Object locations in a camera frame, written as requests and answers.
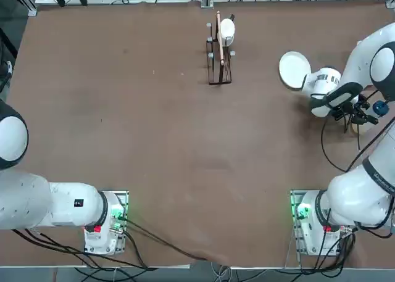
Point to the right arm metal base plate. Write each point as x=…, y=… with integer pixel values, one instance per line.
x=294, y=232

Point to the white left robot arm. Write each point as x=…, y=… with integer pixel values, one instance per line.
x=61, y=205

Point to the white round plate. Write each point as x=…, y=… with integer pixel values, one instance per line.
x=293, y=67

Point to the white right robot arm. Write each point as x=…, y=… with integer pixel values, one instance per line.
x=355, y=195

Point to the right arm's black gripper body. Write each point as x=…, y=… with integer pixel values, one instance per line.
x=342, y=113

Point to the aluminium frame rail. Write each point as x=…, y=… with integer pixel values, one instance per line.
x=29, y=9

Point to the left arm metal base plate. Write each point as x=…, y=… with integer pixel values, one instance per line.
x=123, y=198

